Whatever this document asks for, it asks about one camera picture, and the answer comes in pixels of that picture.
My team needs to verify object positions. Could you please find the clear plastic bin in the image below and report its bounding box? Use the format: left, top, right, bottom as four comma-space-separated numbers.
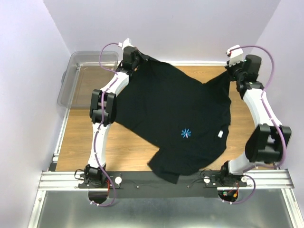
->
57, 51, 118, 110

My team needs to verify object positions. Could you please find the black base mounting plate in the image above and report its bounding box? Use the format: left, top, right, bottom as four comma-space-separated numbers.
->
77, 168, 247, 201

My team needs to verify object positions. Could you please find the black t shirt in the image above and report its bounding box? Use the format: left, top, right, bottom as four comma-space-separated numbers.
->
115, 58, 231, 184

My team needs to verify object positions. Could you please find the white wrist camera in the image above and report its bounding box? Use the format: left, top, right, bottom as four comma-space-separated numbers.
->
118, 38, 135, 51
226, 45, 244, 67

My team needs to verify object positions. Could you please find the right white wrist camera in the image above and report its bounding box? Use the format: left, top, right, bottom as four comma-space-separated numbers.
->
226, 45, 244, 67

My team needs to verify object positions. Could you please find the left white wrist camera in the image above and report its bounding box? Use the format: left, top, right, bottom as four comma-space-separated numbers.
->
118, 38, 135, 51

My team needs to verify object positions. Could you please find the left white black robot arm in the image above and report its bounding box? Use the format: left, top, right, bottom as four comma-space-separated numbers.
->
75, 43, 149, 189

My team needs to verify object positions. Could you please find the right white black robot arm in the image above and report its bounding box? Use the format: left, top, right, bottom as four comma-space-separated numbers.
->
218, 54, 292, 186

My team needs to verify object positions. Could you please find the aluminium frame rail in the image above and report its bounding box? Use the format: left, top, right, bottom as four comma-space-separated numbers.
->
38, 170, 294, 191

